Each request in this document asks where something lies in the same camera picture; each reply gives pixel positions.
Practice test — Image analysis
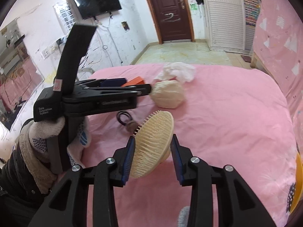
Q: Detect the wall mirror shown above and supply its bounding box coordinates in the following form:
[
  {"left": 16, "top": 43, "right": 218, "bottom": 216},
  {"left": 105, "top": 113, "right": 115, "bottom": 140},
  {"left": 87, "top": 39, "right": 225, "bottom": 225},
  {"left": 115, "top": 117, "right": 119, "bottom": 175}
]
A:
[{"left": 0, "top": 19, "right": 45, "bottom": 130}]

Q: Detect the yellow container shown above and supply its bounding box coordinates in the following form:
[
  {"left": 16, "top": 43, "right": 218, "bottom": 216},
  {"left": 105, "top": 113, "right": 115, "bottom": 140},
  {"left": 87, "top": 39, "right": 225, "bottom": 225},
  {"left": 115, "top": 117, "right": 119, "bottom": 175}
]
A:
[{"left": 289, "top": 152, "right": 303, "bottom": 214}]

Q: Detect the pink bedsheet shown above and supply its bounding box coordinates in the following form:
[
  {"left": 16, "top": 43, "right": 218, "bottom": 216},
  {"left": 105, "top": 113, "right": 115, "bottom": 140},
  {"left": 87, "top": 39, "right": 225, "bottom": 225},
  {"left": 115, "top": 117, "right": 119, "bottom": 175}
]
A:
[{"left": 24, "top": 63, "right": 303, "bottom": 227}]

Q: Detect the orange box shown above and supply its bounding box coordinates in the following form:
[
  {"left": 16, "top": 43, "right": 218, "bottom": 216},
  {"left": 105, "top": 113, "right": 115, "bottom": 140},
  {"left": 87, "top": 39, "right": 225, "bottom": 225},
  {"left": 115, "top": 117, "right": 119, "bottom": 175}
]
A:
[{"left": 122, "top": 76, "right": 145, "bottom": 87}]

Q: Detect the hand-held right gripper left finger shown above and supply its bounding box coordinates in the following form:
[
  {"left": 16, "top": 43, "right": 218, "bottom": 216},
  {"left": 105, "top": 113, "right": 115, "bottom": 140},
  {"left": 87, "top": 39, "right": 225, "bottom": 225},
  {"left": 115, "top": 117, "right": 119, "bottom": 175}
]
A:
[{"left": 28, "top": 136, "right": 136, "bottom": 227}]

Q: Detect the cream massage brush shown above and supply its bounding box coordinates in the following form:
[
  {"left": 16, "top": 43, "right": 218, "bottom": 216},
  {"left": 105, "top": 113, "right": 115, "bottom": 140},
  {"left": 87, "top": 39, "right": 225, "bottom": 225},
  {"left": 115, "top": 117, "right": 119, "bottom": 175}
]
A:
[{"left": 130, "top": 110, "right": 174, "bottom": 179}]

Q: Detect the person's left forearm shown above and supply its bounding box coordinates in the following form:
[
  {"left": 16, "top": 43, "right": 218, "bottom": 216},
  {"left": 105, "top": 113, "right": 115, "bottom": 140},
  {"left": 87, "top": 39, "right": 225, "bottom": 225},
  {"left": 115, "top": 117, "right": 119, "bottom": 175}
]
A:
[{"left": 0, "top": 123, "right": 57, "bottom": 227}]

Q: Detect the dark brown door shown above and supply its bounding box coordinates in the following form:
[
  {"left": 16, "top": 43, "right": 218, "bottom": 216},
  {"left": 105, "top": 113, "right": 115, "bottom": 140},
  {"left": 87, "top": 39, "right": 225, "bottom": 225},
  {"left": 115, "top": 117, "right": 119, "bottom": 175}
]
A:
[{"left": 141, "top": 0, "right": 196, "bottom": 44}]

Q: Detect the cream cloth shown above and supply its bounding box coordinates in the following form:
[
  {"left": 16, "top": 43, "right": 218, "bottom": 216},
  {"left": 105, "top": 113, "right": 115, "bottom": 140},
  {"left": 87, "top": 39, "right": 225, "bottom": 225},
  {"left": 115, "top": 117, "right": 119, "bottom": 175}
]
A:
[{"left": 149, "top": 80, "right": 185, "bottom": 109}]

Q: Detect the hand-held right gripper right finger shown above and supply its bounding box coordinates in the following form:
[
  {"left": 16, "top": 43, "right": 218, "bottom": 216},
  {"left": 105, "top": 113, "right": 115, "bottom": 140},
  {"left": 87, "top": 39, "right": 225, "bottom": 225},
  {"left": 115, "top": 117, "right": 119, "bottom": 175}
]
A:
[{"left": 170, "top": 134, "right": 277, "bottom": 227}]

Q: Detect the white louvred wardrobe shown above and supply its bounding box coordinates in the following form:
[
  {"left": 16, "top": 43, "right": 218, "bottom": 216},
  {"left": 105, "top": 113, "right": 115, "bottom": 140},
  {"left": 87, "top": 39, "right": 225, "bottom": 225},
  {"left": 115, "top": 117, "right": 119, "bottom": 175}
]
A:
[{"left": 198, "top": 0, "right": 248, "bottom": 51}]

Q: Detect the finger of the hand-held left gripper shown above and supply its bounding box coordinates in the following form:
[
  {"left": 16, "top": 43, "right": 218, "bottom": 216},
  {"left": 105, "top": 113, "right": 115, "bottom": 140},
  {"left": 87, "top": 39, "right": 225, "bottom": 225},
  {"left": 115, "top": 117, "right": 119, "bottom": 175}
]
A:
[
  {"left": 76, "top": 78, "right": 127, "bottom": 88},
  {"left": 62, "top": 83, "right": 152, "bottom": 117}
]

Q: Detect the black hair tie brown bead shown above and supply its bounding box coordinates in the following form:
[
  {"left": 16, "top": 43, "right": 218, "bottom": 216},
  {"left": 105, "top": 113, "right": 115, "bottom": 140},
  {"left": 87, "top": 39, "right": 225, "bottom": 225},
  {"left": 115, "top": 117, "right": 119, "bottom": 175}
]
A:
[{"left": 116, "top": 111, "right": 141, "bottom": 133}]

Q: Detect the white wall socket panel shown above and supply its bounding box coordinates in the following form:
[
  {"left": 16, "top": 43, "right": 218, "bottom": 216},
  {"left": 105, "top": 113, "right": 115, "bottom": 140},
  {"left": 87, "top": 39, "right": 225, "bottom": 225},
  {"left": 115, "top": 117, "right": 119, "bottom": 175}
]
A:
[{"left": 40, "top": 44, "right": 59, "bottom": 59}]

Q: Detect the black wall television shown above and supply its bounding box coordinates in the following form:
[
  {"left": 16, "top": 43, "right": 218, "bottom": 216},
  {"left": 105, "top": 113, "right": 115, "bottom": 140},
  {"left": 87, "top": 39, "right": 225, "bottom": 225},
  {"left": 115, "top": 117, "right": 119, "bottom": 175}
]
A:
[{"left": 70, "top": 0, "right": 123, "bottom": 20}]

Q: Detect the eye chart poster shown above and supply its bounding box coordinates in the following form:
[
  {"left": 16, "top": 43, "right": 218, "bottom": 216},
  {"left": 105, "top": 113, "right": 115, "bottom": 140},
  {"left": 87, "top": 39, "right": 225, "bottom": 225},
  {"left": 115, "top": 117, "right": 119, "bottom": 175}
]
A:
[{"left": 53, "top": 1, "right": 77, "bottom": 32}]

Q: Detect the person's right hand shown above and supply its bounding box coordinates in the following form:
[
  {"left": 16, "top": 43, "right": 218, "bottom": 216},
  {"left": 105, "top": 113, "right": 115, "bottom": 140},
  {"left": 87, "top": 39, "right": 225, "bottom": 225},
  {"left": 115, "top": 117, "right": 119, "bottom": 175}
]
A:
[{"left": 177, "top": 206, "right": 191, "bottom": 227}]

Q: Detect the wooden bed frame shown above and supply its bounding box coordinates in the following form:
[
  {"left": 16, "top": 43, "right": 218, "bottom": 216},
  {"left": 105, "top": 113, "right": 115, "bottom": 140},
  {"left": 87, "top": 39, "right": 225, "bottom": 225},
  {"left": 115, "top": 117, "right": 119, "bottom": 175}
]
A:
[{"left": 250, "top": 52, "right": 280, "bottom": 83}]

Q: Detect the person's left hand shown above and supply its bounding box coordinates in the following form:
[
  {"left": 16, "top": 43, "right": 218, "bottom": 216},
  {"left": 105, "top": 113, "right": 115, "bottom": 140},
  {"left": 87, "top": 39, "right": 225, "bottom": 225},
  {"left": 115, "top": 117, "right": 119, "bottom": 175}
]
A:
[{"left": 15, "top": 117, "right": 91, "bottom": 194}]

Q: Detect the colourful calendar poster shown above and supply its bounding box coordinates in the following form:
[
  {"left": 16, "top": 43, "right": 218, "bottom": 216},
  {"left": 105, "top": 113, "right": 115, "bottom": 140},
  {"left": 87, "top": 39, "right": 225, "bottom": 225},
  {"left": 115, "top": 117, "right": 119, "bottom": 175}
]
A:
[{"left": 243, "top": 0, "right": 261, "bottom": 27}]

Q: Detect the white tissue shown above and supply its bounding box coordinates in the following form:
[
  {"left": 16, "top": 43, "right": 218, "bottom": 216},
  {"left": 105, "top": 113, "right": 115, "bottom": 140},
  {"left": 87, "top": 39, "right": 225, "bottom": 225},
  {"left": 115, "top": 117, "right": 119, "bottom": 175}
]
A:
[{"left": 154, "top": 62, "right": 196, "bottom": 84}]

